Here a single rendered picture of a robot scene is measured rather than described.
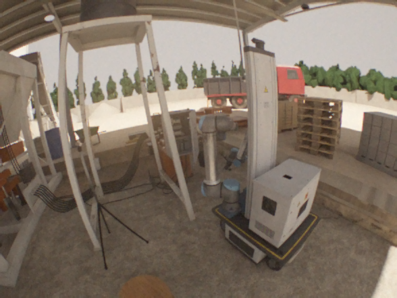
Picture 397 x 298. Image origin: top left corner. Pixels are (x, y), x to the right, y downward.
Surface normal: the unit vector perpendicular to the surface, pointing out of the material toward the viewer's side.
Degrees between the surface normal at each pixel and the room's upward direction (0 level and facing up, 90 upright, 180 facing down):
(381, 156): 90
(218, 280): 0
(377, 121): 90
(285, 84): 90
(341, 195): 90
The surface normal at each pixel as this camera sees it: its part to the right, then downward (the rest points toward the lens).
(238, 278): -0.09, -0.94
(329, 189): -0.90, 0.21
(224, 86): -0.11, 0.33
